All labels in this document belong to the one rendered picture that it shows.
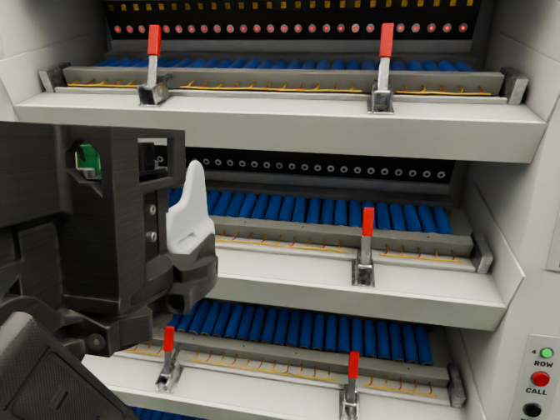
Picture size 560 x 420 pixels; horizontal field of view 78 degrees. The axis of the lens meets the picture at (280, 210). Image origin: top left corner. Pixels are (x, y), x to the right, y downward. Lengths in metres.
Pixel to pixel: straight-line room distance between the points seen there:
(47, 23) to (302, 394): 0.63
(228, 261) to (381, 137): 0.25
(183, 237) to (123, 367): 0.46
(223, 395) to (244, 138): 0.37
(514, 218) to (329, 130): 0.23
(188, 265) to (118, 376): 0.48
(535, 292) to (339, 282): 0.21
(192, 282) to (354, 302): 0.31
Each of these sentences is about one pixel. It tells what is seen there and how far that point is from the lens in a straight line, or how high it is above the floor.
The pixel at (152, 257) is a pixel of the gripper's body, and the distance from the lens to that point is 0.17.
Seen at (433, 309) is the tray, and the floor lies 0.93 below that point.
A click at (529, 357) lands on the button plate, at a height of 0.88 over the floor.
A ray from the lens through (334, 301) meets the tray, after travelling 0.45.
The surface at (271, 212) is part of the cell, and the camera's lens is 0.51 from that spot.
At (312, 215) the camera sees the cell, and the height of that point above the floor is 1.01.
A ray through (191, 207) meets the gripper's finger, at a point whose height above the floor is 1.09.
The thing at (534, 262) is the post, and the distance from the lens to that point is 0.47.
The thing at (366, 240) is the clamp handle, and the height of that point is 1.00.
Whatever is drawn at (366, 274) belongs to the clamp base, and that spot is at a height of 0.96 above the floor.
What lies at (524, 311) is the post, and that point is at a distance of 0.49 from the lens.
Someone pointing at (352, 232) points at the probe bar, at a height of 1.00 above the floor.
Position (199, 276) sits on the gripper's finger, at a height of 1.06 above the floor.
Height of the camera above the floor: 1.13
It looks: 14 degrees down
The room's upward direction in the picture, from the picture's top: 2 degrees clockwise
